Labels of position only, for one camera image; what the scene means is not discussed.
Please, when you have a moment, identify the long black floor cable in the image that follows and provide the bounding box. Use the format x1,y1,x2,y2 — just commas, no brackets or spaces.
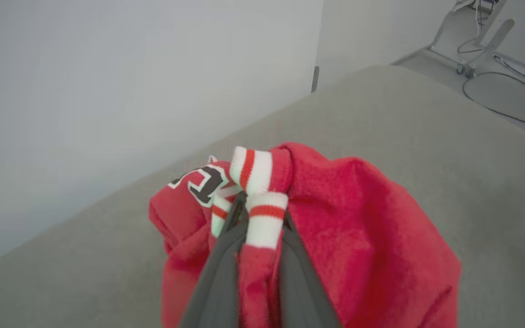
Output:
462,71,525,138

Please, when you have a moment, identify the grey fabric sofa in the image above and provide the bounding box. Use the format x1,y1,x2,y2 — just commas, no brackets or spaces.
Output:
0,65,525,328

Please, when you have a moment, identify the thin black floor cable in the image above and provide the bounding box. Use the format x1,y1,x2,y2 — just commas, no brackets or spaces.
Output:
494,55,525,106

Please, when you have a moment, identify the red garment with white trim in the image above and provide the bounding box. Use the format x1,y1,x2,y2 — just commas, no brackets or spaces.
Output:
149,142,463,328

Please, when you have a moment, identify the dark hanging cable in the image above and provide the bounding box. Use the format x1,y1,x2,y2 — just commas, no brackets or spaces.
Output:
456,0,484,56

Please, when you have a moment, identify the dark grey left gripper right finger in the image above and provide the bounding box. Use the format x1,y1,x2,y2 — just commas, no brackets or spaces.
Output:
279,210,341,328

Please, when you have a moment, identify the grey metal wheeled stand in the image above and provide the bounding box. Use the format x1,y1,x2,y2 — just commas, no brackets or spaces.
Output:
427,0,516,79

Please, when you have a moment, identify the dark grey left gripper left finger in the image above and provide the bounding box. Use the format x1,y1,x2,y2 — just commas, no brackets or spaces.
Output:
179,193,248,328

